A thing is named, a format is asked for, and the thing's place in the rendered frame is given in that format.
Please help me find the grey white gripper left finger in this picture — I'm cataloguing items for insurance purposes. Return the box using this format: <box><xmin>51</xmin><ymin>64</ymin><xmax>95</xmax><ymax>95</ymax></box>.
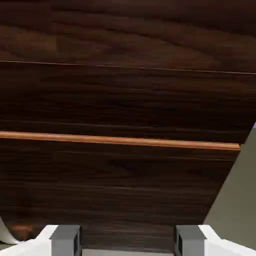
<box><xmin>0</xmin><ymin>224</ymin><xmax>82</xmax><ymax>256</ymax></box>

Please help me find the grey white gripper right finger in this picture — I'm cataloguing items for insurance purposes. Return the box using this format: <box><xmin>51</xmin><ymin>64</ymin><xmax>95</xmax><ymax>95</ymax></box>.
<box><xmin>174</xmin><ymin>224</ymin><xmax>256</xmax><ymax>256</ymax></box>

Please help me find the dark wood cabinet door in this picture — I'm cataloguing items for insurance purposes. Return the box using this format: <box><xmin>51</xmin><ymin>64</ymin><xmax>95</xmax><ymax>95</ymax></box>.
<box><xmin>0</xmin><ymin>0</ymin><xmax>256</xmax><ymax>74</ymax></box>
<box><xmin>0</xmin><ymin>137</ymin><xmax>241</xmax><ymax>251</ymax></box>
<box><xmin>0</xmin><ymin>60</ymin><xmax>256</xmax><ymax>145</ymax></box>

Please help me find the dark wood cabinet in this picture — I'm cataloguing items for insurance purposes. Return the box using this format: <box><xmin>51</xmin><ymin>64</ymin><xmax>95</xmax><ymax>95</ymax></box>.
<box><xmin>0</xmin><ymin>0</ymin><xmax>256</xmax><ymax>253</ymax></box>

